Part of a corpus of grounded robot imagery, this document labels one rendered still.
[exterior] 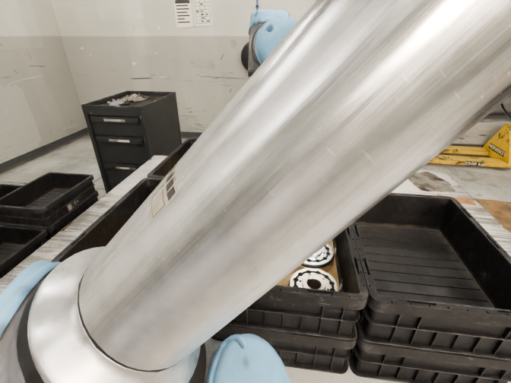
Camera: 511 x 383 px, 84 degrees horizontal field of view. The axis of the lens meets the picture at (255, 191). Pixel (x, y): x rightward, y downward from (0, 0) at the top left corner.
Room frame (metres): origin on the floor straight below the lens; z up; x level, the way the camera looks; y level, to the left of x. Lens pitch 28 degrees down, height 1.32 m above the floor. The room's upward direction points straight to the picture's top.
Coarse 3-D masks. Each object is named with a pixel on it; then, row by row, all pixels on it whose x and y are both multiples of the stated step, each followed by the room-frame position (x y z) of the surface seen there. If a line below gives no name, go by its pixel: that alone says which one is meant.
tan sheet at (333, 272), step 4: (328, 244) 0.60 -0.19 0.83; (332, 244) 0.60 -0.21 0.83; (332, 248) 0.58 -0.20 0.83; (332, 264) 0.52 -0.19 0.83; (332, 268) 0.51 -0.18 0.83; (336, 268) 0.51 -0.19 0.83; (292, 272) 0.50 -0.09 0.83; (328, 272) 0.50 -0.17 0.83; (332, 272) 0.50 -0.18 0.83; (336, 272) 0.50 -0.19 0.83; (288, 276) 0.49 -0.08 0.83; (332, 276) 0.49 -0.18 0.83; (336, 276) 0.49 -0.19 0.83; (284, 280) 0.47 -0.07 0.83; (288, 280) 0.47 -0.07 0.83; (336, 280) 0.47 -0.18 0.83; (276, 284) 0.46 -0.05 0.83; (280, 284) 0.46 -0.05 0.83; (284, 284) 0.46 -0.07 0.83
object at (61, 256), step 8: (136, 184) 0.76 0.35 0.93; (128, 192) 0.70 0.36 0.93; (120, 200) 0.66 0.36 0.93; (112, 208) 0.62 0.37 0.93; (104, 216) 0.58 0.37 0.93; (96, 224) 0.55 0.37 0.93; (88, 232) 0.52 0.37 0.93; (80, 240) 0.49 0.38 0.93; (64, 248) 0.46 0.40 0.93; (72, 248) 0.47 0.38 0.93; (56, 256) 0.44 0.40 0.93; (64, 256) 0.44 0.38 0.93
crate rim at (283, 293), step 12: (348, 228) 0.53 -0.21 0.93; (348, 240) 0.49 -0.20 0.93; (360, 264) 0.42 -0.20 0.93; (360, 276) 0.39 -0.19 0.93; (276, 288) 0.36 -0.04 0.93; (288, 288) 0.36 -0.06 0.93; (300, 288) 0.36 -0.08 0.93; (360, 288) 0.36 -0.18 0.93; (276, 300) 0.35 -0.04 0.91; (288, 300) 0.35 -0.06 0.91; (300, 300) 0.34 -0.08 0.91; (312, 300) 0.34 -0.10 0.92; (324, 300) 0.34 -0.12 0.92; (336, 300) 0.34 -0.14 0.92; (348, 300) 0.33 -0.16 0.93; (360, 300) 0.33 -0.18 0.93
